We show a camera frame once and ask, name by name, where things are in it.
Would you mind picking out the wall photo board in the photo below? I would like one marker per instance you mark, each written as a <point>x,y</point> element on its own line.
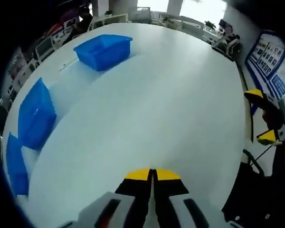
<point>267,59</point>

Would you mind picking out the black wall screen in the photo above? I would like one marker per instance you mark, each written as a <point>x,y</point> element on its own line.
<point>223,23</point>

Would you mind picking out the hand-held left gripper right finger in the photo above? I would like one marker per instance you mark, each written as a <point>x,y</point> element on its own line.
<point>168,190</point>

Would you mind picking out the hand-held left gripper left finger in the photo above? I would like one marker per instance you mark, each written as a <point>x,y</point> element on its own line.
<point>133,190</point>

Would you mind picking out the person's dark clothing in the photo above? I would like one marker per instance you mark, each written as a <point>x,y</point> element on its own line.
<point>259,197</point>

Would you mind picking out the blue plastic bin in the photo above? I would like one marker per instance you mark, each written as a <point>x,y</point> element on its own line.
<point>104,53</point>
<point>16,166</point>
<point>36,121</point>

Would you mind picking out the white mesh office chair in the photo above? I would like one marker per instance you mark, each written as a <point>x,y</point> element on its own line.
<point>44,50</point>

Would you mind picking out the potted green plant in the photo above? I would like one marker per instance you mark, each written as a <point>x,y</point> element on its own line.
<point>210,24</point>

